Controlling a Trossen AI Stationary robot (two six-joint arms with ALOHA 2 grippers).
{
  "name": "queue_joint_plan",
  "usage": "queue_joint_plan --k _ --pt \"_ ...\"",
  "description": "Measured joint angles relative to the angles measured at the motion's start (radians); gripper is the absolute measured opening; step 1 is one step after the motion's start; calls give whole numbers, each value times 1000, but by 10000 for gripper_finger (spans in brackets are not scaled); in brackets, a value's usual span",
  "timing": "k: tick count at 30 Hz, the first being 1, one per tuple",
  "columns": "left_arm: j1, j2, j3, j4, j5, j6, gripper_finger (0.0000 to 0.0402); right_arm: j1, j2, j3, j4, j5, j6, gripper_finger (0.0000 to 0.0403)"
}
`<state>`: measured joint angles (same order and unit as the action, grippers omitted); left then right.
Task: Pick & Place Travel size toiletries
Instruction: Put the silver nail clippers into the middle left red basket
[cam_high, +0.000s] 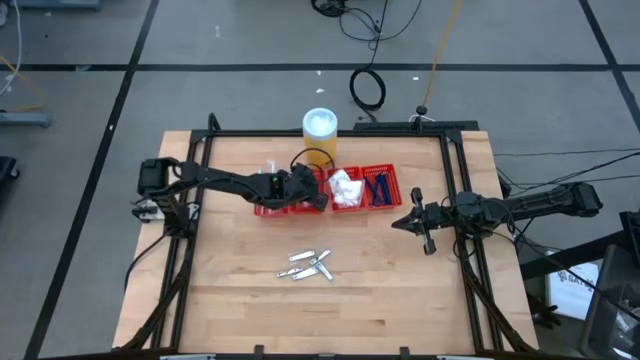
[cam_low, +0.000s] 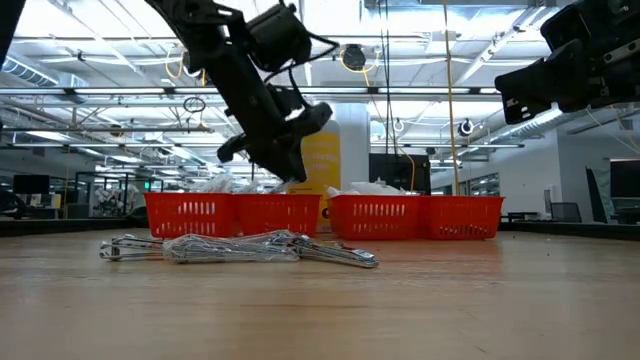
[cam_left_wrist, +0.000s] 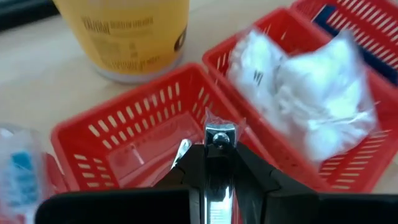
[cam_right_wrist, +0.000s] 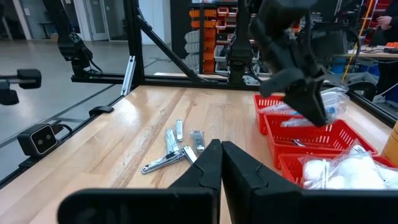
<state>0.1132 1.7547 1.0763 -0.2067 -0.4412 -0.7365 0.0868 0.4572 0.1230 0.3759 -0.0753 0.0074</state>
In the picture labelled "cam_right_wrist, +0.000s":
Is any blue and white toothbrush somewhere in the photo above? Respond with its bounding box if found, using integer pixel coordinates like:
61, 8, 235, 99
320, 86, 351, 123

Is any cotton swabs and balls bag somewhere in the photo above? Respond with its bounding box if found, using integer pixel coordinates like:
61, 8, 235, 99
300, 157, 332, 190

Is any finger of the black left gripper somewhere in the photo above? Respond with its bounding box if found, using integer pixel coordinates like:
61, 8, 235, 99
259, 67, 308, 98
284, 78, 330, 128

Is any labelled vanity pack bag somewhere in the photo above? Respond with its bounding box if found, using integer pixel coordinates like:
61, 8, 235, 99
326, 139, 388, 190

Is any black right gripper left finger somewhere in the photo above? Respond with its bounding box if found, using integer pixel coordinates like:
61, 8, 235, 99
57, 138, 223, 224

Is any wooden workbench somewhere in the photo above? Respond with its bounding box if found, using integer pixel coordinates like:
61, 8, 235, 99
334, 45, 398, 63

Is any cotton balls clear bag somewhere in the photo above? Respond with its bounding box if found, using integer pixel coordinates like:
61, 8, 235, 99
384, 163, 398, 190

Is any black table-level camera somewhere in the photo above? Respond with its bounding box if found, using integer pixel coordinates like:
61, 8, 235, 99
16, 123, 60, 157

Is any silver aluminium bar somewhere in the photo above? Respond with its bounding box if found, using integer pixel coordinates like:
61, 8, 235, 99
119, 55, 137, 96

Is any red plastic basket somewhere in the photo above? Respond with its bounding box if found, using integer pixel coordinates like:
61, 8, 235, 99
278, 152, 398, 190
263, 113, 379, 170
252, 93, 351, 136

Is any black table clamp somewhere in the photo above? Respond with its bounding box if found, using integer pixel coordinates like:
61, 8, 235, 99
88, 105, 115, 118

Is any person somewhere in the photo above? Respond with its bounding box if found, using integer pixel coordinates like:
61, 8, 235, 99
374, 0, 398, 94

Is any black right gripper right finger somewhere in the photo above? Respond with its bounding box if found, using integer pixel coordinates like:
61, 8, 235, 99
221, 141, 398, 224

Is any shelf with orange bins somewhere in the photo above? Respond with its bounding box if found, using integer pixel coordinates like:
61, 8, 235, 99
185, 0, 261, 76

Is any yellow hanging cord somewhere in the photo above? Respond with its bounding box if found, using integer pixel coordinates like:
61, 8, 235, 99
341, 0, 374, 84

